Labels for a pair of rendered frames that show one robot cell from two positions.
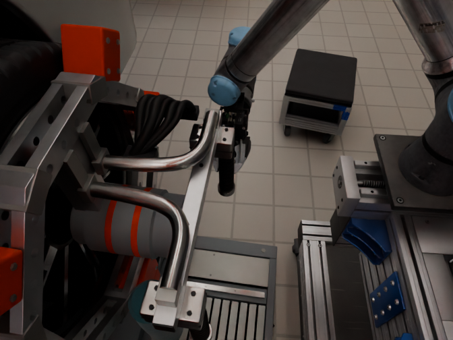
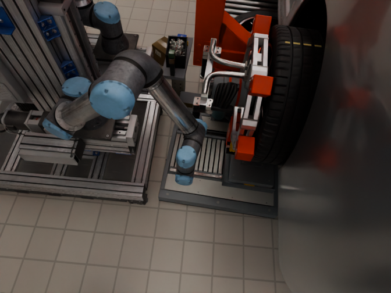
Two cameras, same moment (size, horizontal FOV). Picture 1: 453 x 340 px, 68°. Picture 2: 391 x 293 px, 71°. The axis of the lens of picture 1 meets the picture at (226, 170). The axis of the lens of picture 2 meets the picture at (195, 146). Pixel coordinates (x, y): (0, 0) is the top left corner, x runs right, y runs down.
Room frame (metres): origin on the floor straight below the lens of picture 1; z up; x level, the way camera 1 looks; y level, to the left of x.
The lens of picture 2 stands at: (1.24, -0.05, 1.91)
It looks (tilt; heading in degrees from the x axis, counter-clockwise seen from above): 61 degrees down; 175
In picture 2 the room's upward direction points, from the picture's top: 5 degrees clockwise
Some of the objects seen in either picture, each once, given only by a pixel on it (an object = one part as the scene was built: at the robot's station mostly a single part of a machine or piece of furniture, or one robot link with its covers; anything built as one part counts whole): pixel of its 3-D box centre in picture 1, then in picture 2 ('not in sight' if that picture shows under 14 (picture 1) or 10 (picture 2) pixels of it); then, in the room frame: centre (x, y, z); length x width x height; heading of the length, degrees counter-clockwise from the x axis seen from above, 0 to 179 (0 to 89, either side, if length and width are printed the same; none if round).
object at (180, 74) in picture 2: not in sight; (177, 57); (-0.34, -0.12, 0.44); 0.43 x 0.17 x 0.03; 172
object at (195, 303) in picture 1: (174, 305); (212, 52); (0.15, 0.08, 0.93); 0.09 x 0.05 x 0.05; 82
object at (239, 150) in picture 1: (239, 153); not in sight; (0.51, -0.03, 0.85); 0.09 x 0.03 x 0.06; 0
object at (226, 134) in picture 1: (212, 140); (203, 104); (0.48, 0.03, 0.93); 0.09 x 0.05 x 0.05; 82
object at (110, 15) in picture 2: not in sight; (107, 18); (-0.01, -0.46, 0.98); 0.13 x 0.12 x 0.14; 71
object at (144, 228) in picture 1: (135, 220); (233, 92); (0.33, 0.19, 0.85); 0.21 x 0.14 x 0.14; 82
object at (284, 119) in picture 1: (317, 97); not in sight; (1.52, -0.53, 0.17); 0.43 x 0.36 x 0.34; 164
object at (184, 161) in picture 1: (158, 125); (226, 79); (0.42, 0.12, 1.03); 0.19 x 0.18 x 0.11; 82
